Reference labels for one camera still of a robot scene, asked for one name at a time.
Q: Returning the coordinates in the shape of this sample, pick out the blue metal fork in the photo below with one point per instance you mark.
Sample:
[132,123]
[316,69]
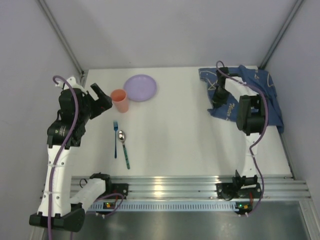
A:
[115,128]

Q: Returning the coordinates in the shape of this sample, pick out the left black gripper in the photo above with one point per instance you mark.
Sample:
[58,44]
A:
[94,105]

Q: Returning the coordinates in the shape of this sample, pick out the white slotted cable duct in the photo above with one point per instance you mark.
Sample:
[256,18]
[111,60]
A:
[170,206]

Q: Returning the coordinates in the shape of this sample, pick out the aluminium mounting rail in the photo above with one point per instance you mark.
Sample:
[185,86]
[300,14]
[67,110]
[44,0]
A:
[174,188]

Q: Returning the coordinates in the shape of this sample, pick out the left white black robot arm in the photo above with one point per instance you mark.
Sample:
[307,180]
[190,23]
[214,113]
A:
[58,210]

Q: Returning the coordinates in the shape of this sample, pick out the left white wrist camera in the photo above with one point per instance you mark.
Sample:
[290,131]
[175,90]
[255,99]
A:
[64,84]

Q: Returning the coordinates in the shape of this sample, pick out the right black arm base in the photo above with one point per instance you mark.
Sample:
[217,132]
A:
[227,191]

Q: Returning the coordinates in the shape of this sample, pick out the right aluminium frame post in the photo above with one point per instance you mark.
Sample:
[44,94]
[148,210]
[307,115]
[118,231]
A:
[297,5]

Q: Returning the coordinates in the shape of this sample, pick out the spoon with teal handle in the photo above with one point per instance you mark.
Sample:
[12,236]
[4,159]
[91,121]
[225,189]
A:
[122,139]

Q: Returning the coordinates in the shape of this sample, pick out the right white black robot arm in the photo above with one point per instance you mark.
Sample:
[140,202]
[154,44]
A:
[251,119]

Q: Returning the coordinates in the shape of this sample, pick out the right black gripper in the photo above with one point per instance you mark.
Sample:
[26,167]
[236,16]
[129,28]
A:
[219,92]

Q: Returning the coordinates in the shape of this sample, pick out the orange plastic cup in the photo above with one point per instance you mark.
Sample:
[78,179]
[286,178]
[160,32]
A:
[120,100]

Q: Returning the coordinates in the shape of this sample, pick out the left aluminium frame post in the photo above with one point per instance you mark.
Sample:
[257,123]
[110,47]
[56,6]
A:
[44,7]

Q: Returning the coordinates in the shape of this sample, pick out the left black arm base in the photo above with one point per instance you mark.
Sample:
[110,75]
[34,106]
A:
[120,188]

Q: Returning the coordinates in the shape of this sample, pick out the aluminium frame post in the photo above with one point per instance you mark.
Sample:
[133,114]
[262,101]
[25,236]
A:
[44,7]
[297,5]

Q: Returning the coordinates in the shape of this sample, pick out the purple plastic plate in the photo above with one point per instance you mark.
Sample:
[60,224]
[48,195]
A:
[140,88]

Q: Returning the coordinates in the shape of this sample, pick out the blue fish-pattern cloth placemat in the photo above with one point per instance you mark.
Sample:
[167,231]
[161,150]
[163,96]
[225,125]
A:
[237,103]

